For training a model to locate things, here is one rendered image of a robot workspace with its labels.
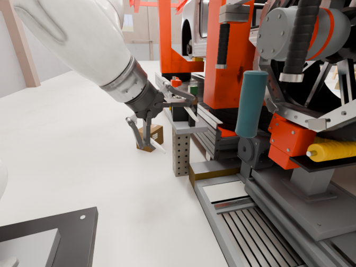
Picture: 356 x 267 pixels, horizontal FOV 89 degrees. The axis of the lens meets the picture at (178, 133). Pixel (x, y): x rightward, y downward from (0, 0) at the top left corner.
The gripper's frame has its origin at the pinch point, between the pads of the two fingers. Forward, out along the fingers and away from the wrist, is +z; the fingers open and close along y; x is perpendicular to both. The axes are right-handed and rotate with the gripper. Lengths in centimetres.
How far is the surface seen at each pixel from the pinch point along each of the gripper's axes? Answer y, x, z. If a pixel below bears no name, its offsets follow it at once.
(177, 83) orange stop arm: 36, 138, 86
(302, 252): 3, -38, 54
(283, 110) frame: 34.3, -5.7, 24.8
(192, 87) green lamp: 18.7, 28.6, 14.7
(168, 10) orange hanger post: 99, 221, 51
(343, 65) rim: 52, -12, 16
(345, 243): 17, -44, 61
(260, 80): 34.6, 3.2, 13.1
